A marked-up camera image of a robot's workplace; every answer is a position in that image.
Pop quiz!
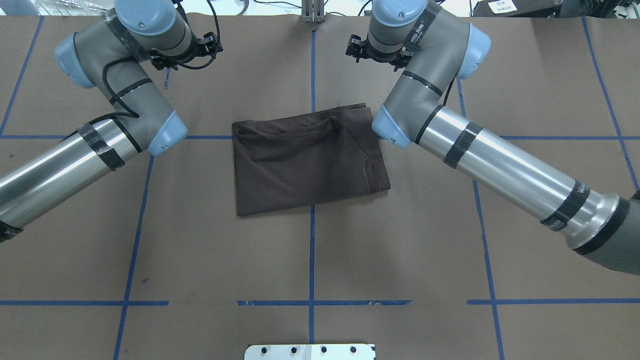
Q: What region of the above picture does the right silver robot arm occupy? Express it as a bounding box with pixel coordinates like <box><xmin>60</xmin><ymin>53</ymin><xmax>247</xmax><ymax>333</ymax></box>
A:
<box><xmin>346</xmin><ymin>0</ymin><xmax>640</xmax><ymax>275</ymax></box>

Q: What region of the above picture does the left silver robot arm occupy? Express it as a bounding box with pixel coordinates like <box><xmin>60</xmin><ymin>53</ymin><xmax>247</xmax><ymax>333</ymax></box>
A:
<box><xmin>1</xmin><ymin>0</ymin><xmax>223</xmax><ymax>242</ymax></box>

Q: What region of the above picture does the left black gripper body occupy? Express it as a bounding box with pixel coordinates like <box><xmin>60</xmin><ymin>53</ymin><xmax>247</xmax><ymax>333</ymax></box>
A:
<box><xmin>150</xmin><ymin>38</ymin><xmax>211</xmax><ymax>71</ymax></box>

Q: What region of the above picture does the dark brown t-shirt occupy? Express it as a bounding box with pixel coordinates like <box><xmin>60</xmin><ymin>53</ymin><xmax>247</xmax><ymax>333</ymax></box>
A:
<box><xmin>231</xmin><ymin>103</ymin><xmax>391</xmax><ymax>217</ymax></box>

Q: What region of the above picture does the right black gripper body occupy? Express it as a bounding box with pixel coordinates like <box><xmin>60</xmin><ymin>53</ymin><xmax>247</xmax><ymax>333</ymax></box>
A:
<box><xmin>365</xmin><ymin>40</ymin><xmax>413</xmax><ymax>72</ymax></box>

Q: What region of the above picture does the aluminium frame post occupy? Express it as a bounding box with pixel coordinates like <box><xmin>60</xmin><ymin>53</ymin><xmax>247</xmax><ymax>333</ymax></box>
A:
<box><xmin>300</xmin><ymin>0</ymin><xmax>326</xmax><ymax>24</ymax></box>

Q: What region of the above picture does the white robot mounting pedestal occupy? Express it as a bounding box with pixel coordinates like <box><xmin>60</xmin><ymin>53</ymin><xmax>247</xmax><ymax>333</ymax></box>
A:
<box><xmin>243</xmin><ymin>343</ymin><xmax>377</xmax><ymax>360</ymax></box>

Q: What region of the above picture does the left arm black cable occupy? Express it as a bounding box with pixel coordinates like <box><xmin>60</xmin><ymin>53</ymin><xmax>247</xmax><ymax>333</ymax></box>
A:
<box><xmin>60</xmin><ymin>0</ymin><xmax>223</xmax><ymax>146</ymax></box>

